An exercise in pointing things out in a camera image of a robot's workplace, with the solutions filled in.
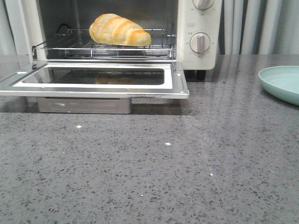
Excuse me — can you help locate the glass oven door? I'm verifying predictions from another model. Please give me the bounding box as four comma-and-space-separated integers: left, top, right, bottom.
0, 61, 189, 99

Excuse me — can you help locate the oven control knob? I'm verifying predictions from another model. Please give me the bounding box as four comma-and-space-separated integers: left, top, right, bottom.
190, 33, 210, 54
193, 0, 214, 10

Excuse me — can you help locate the upper oven control knob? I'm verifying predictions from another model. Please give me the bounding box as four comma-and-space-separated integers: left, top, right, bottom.
193, 0, 214, 10

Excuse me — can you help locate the silver oven door handle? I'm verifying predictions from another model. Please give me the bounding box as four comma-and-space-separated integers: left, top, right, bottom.
36, 97, 132, 114

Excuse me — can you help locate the golden striped croissant bread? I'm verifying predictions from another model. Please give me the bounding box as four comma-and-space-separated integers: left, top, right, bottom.
89, 14, 151, 47

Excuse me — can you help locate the black wire oven rack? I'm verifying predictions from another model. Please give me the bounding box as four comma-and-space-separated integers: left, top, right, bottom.
32, 28, 176, 60

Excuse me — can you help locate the lower oven control knob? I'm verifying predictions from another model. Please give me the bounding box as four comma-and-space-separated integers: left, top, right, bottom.
190, 33, 210, 54

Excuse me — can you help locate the white Toshiba toaster oven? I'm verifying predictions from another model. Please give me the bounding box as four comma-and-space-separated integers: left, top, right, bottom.
21, 0, 222, 79

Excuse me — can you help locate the light green round plate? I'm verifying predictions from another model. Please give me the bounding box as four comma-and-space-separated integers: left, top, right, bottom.
258, 66, 299, 105

